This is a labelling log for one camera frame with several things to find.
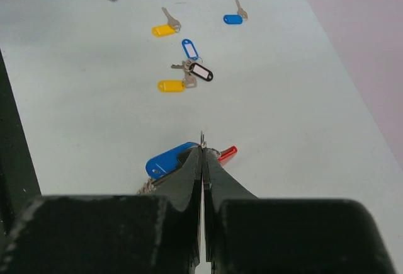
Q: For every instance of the solid blue tag key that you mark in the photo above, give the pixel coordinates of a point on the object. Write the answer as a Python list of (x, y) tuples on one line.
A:
[(238, 18)]

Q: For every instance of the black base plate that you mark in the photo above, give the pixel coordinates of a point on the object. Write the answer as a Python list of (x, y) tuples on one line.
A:
[(18, 178)]

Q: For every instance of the red handled keyring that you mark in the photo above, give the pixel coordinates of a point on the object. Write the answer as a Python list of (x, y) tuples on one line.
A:
[(184, 159)]

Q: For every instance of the black frame key tag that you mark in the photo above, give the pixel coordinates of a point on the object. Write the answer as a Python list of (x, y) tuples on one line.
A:
[(193, 69)]

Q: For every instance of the yellow tag key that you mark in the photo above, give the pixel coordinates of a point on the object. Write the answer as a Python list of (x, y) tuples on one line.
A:
[(171, 27), (176, 86)]

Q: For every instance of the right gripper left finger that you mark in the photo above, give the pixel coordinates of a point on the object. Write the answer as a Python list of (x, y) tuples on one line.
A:
[(154, 233)]

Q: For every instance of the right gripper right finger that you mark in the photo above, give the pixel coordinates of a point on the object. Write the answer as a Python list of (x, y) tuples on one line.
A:
[(247, 234)]

